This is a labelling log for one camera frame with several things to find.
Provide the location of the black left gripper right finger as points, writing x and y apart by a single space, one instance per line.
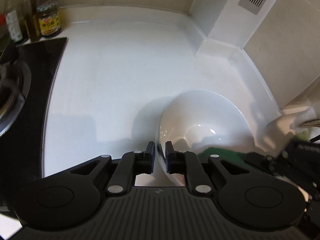
187 164

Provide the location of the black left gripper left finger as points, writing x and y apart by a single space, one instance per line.
129 166

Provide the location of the white ceramic bowl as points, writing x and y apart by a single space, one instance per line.
199 119

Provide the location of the pink green sponge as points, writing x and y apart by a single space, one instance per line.
235 157

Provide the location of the green cloth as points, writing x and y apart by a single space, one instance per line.
302 135

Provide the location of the white cloth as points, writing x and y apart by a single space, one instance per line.
272 137

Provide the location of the black gas stove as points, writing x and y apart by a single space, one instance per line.
32 69

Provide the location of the yellow label sauce jar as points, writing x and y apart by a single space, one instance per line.
48 17

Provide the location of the dark oil bottle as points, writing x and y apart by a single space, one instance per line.
30 11

